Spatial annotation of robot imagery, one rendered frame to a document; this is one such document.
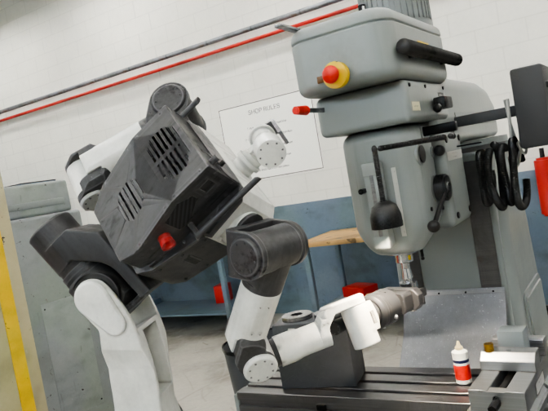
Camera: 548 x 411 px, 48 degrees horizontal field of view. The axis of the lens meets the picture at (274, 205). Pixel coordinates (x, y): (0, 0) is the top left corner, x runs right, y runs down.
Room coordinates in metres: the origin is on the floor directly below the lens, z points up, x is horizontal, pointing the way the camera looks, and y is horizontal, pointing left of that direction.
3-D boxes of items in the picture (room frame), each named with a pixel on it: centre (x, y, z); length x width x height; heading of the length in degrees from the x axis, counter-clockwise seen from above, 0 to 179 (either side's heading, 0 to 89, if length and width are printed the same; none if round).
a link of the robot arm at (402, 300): (1.52, -0.25, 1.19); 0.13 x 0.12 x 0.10; 45
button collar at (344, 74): (1.39, -0.19, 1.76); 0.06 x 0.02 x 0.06; 58
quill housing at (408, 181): (1.59, -0.31, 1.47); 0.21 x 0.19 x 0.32; 58
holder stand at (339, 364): (1.74, -0.06, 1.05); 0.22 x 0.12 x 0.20; 68
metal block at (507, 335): (1.46, -0.52, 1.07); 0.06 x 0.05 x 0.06; 55
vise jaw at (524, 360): (1.41, -0.48, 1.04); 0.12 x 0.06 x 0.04; 55
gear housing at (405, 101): (1.62, -0.33, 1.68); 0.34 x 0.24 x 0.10; 148
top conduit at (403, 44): (1.53, -0.45, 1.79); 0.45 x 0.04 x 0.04; 148
